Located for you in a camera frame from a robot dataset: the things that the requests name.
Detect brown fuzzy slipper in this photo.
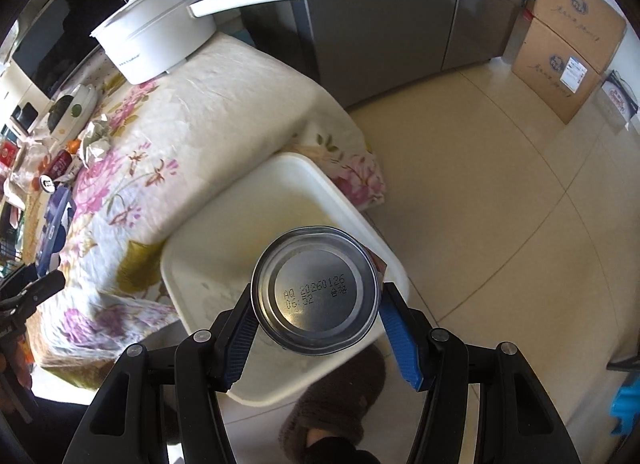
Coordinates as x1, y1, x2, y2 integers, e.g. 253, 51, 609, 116
277, 344, 389, 451

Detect black microwave oven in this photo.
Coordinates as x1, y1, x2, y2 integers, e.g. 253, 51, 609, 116
10, 0, 174, 100

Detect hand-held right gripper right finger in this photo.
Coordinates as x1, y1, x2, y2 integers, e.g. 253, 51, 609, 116
380, 283, 583, 464

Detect blue snack packet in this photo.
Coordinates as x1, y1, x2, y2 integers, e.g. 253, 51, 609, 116
37, 185, 77, 270

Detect silver drink can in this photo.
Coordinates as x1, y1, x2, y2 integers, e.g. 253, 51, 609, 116
250, 226, 384, 357

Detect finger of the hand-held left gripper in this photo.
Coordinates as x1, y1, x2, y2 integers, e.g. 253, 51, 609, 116
0, 264, 39, 295
10, 271, 67, 312

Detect grey refrigerator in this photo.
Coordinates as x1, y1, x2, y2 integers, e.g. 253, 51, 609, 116
240, 0, 534, 110

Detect white plastic bin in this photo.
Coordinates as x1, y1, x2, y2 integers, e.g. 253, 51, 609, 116
161, 153, 408, 406

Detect white tissue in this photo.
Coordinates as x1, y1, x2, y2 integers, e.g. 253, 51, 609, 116
80, 114, 112, 168

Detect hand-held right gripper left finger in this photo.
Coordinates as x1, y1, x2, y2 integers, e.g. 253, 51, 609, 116
62, 284, 259, 464

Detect cream air fryer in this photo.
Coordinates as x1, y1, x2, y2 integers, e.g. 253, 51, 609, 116
0, 59, 56, 136

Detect floral tablecloth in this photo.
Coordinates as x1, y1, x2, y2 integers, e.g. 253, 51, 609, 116
25, 31, 389, 390

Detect red snack packet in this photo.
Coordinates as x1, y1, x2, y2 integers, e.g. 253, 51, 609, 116
47, 151, 77, 181

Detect white electric pot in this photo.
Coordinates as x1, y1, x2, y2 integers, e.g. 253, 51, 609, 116
90, 0, 309, 86

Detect white printed bag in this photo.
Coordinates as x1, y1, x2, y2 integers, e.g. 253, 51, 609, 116
600, 70, 640, 131

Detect brown cardboard box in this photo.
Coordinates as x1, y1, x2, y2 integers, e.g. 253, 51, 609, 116
530, 0, 627, 76
511, 19, 604, 125

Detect dark green squash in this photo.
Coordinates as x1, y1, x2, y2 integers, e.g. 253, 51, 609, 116
52, 94, 76, 120

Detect stack of white bowls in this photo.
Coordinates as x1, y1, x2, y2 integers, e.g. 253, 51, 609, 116
47, 84, 99, 133

